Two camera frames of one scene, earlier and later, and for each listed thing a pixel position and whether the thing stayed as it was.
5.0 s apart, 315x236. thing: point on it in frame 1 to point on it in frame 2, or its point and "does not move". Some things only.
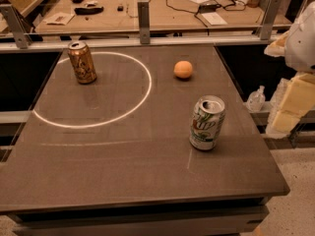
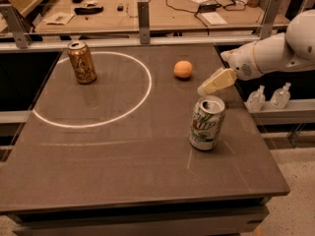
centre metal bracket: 144,22 does not move
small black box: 120,8 does not move
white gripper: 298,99 to 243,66
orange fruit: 182,69 does not move
